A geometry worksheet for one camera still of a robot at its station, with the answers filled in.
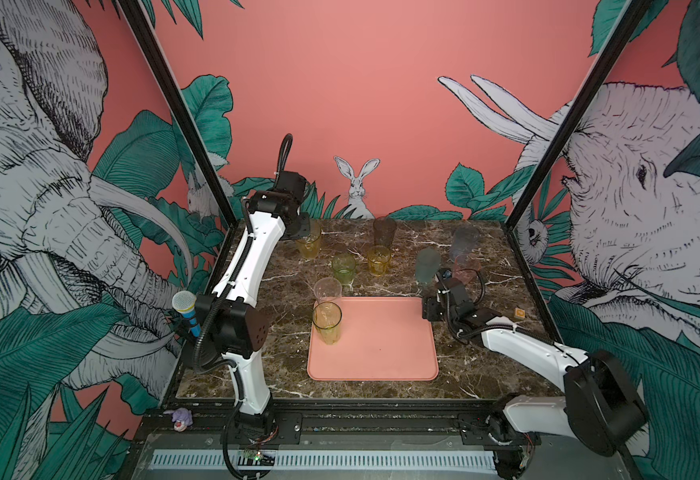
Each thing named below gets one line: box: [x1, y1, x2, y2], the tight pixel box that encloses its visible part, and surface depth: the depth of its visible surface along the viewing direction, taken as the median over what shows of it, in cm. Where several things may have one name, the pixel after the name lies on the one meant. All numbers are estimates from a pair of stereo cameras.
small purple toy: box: [172, 407, 193, 432], surface depth 74 cm
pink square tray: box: [307, 296, 438, 381], surface depth 88 cm
